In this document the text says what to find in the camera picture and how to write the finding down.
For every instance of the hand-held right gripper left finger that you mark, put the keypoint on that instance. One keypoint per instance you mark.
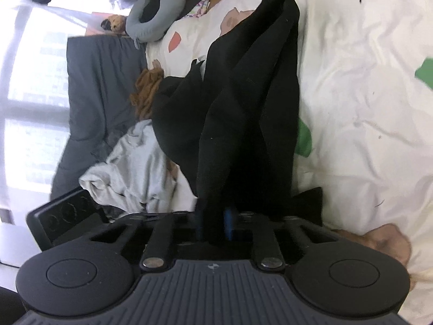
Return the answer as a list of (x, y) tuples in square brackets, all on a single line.
[(200, 223)]

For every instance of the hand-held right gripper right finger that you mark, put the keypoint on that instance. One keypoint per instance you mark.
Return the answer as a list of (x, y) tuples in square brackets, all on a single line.
[(229, 223)]

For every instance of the light grey hoodie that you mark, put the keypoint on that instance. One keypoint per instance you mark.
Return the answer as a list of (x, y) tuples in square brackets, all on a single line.
[(135, 169)]

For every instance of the black pants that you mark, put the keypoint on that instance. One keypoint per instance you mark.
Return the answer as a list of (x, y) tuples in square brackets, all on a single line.
[(253, 108)]

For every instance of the brown garment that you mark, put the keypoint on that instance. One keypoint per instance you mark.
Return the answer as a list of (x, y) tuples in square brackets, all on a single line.
[(147, 91)]

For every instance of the cream bear-print blanket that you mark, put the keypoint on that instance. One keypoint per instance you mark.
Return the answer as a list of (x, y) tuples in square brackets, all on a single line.
[(355, 91)]

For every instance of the brown teddy bear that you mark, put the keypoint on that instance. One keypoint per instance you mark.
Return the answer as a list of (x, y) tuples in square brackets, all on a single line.
[(115, 23)]

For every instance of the grey neck pillow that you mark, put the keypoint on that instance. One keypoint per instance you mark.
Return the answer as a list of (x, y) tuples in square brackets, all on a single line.
[(149, 30)]

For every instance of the floral cloth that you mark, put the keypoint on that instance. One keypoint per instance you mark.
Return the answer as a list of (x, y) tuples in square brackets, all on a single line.
[(199, 6)]

